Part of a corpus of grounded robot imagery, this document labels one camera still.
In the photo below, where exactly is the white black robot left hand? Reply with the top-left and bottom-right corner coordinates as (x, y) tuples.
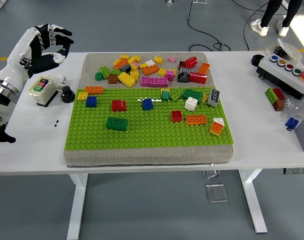
(0, 23), (74, 88)

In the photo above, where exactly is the red curved-top brick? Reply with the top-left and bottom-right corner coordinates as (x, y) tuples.
(111, 99), (128, 113)

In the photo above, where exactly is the dark green eight-stud brick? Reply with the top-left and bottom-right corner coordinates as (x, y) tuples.
(105, 116), (129, 133)
(181, 88), (204, 103)

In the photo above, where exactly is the orange eight-stud brick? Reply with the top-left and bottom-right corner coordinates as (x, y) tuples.
(84, 85), (104, 95)
(141, 64), (160, 77)

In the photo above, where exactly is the blue four-stud brick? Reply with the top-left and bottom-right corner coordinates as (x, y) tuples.
(85, 95), (98, 108)
(142, 98), (155, 111)

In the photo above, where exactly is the lime green stud brick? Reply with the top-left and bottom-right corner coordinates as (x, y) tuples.
(99, 65), (111, 80)

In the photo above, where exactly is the orange stud brick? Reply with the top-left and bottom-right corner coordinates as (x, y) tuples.
(113, 58), (129, 70)
(197, 62), (211, 75)

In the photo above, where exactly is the large yellow rounded brick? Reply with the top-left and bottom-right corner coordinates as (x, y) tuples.
(117, 71), (137, 88)

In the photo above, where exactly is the pink long brick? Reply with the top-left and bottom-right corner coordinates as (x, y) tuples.
(140, 76), (169, 88)

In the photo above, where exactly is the lime green flat brick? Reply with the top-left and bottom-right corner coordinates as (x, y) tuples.
(168, 87), (186, 102)

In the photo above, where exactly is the green studded baseplate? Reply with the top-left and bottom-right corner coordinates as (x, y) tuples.
(64, 86), (235, 151)

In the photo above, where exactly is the grey flat stud brick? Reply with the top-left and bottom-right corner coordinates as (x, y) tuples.
(179, 66), (198, 74)

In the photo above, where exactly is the red stud brick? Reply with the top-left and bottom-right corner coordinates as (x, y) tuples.
(184, 56), (198, 69)
(272, 87), (285, 101)

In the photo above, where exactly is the white four-stud brick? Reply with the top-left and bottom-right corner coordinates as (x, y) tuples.
(184, 96), (199, 112)

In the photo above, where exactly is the large red brick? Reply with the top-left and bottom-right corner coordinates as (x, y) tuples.
(188, 71), (208, 85)

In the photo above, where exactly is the orange brick with yellow base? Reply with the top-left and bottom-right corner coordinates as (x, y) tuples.
(208, 121), (224, 137)

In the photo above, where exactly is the blue brick keyring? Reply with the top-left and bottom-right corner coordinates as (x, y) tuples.
(284, 116), (299, 131)

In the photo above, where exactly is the small white plastic part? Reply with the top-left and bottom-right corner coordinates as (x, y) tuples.
(56, 74), (67, 88)

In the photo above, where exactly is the black gear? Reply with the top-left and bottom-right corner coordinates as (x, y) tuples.
(59, 85), (75, 103)

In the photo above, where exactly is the grey foam mat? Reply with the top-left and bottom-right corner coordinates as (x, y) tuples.
(63, 51), (234, 168)

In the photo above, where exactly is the clear floor socket cover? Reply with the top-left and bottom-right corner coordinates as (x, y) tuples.
(202, 169), (221, 180)
(205, 183), (229, 203)

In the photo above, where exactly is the white table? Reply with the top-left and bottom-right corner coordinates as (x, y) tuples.
(0, 51), (304, 235)

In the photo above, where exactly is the person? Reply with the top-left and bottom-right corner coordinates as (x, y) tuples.
(250, 0), (302, 38)

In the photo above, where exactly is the white button control box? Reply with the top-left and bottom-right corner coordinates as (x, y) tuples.
(256, 53), (304, 100)

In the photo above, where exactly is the white round lidded container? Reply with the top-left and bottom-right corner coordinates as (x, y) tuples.
(266, 38), (303, 62)

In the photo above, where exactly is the clear plastic bag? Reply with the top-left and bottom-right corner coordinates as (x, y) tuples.
(281, 96), (304, 120)

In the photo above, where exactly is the table height control panel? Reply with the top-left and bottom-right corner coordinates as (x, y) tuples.
(283, 167), (304, 175)

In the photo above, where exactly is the cream switch box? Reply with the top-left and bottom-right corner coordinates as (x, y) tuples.
(28, 75), (59, 108)

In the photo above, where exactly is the red single-ring square brick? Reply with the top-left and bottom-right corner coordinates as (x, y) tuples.
(170, 109), (183, 123)

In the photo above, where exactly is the orange three-ring long brick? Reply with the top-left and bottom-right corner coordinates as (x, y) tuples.
(185, 114), (208, 126)

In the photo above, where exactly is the grey three-ring brick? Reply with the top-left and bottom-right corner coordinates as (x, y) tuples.
(207, 87), (220, 108)

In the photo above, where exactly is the black floor cable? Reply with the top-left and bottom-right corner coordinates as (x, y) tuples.
(243, 0), (277, 52)
(186, 0), (226, 52)

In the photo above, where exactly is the black ring roll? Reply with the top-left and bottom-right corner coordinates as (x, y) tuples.
(251, 53), (265, 68)

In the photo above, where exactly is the brown ring brick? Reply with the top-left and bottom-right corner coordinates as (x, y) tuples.
(271, 99), (285, 112)

